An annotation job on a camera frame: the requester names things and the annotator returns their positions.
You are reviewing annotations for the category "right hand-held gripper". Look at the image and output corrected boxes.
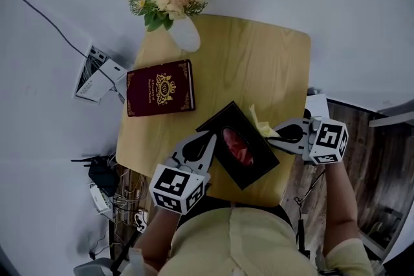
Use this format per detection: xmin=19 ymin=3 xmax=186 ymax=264
xmin=265 ymin=118 xmax=350 ymax=166

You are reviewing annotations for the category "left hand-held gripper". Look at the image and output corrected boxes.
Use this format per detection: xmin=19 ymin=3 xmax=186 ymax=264
xmin=149 ymin=133 xmax=218 ymax=216

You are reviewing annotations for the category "pale yellow cloth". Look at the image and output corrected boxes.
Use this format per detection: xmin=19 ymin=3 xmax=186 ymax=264
xmin=248 ymin=103 xmax=281 ymax=140

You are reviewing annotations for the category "black tissue box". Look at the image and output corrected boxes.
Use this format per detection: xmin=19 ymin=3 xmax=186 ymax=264
xmin=196 ymin=101 xmax=281 ymax=191

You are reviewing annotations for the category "person's right forearm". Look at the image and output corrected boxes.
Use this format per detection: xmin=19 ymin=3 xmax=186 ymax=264
xmin=323 ymin=160 xmax=360 ymax=256

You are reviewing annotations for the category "person's left forearm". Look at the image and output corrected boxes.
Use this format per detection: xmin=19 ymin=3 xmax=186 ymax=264
xmin=134 ymin=209 xmax=182 ymax=271

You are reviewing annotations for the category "white floor box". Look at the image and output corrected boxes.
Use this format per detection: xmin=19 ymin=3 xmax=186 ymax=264
xmin=305 ymin=93 xmax=331 ymax=122

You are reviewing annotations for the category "white wiring box cover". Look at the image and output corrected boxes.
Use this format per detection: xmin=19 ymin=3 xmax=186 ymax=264
xmin=74 ymin=58 xmax=128 ymax=105

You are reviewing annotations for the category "maroon book with gold print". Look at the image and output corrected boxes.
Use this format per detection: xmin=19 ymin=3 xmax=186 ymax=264
xmin=125 ymin=59 xmax=197 ymax=118

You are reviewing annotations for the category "white power adapter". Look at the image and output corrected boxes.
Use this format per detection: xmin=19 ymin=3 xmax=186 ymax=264
xmin=134 ymin=209 xmax=149 ymax=233

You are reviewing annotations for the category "black router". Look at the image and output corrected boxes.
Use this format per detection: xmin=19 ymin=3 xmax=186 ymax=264
xmin=71 ymin=154 xmax=121 ymax=198

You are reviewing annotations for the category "person's pale yellow top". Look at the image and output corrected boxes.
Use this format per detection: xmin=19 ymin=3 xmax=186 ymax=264
xmin=125 ymin=206 xmax=376 ymax=276

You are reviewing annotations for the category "white modem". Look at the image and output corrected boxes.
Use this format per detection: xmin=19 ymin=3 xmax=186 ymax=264
xmin=89 ymin=183 xmax=113 ymax=215

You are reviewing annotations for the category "white textured vase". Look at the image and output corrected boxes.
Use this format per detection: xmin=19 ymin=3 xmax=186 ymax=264
xmin=169 ymin=14 xmax=201 ymax=52

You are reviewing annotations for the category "grey office chair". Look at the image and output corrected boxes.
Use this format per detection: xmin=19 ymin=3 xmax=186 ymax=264
xmin=73 ymin=257 xmax=114 ymax=276

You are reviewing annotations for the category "tangle of cables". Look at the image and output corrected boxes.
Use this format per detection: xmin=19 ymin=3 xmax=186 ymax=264
xmin=108 ymin=164 xmax=155 ymax=237

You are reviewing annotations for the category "open wall wiring box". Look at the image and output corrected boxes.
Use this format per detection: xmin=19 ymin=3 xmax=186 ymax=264
xmin=72 ymin=44 xmax=109 ymax=101

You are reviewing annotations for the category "grey wall cable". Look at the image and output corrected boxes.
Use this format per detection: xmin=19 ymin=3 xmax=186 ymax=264
xmin=0 ymin=0 xmax=126 ymax=105

